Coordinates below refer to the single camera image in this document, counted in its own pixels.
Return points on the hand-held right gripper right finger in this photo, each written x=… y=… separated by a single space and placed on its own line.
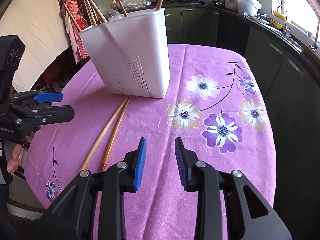
x=180 y=165

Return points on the dark stone countertop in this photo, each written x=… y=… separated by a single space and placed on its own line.
x=232 y=12

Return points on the red checked apron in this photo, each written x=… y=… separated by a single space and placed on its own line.
x=75 y=37

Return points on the purple floral tablecloth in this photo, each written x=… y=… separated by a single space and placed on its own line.
x=155 y=120

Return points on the white dish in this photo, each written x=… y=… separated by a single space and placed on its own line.
x=262 y=20

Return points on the plastic bag of greens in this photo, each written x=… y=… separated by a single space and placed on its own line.
x=137 y=4

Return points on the white plastic container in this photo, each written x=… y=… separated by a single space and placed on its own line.
x=246 y=6

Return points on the yellow bowl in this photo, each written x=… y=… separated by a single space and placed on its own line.
x=275 y=24

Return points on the kitchen window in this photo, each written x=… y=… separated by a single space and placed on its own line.
x=300 y=0

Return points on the pale wooden chopstick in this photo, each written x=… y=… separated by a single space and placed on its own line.
x=100 y=140

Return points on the black gas stove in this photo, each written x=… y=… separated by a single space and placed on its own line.
x=180 y=2

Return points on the white spoon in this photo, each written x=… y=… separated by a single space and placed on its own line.
x=115 y=13

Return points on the dark lower cabinets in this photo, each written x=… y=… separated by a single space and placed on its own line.
x=275 y=62

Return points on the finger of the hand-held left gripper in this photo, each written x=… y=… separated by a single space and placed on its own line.
x=60 y=113
x=50 y=97

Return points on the person's left hand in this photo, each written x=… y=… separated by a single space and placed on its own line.
x=13 y=161

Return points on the small steel faucet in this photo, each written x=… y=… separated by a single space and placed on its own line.
x=285 y=27

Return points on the green lower cabinets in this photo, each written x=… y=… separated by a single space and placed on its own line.
x=195 y=22

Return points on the tall steel faucet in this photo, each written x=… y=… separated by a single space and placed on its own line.
x=315 y=40

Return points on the small dark pot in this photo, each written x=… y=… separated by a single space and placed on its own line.
x=218 y=2

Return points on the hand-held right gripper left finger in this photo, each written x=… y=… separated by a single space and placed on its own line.
x=140 y=165

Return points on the white plastic utensil holder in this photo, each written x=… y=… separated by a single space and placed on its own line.
x=140 y=50

